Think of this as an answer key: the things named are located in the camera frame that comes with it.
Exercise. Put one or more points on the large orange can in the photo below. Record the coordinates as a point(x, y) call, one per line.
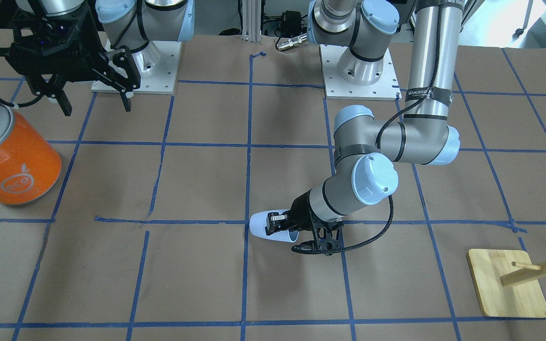
point(29, 166)

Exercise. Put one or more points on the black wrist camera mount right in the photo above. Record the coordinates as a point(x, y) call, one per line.
point(52, 51)

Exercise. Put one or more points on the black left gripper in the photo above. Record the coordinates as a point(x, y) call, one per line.
point(300, 211)

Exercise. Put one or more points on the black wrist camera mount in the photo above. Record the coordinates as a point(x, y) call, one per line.
point(52, 51)
point(325, 241)

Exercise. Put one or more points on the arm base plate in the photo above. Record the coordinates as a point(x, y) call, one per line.
point(358, 71)
point(158, 64)

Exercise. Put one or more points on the light blue plastic cup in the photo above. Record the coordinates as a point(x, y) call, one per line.
point(258, 225)

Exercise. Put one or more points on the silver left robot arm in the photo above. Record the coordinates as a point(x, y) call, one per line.
point(366, 147)

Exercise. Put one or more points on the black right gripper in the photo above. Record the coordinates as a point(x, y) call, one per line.
point(94, 43)

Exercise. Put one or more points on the wooden mug tree stand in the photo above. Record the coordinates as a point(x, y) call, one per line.
point(506, 283)

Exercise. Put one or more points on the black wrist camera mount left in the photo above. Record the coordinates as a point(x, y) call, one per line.
point(325, 241)

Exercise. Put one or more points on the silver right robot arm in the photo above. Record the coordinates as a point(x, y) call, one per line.
point(132, 23)

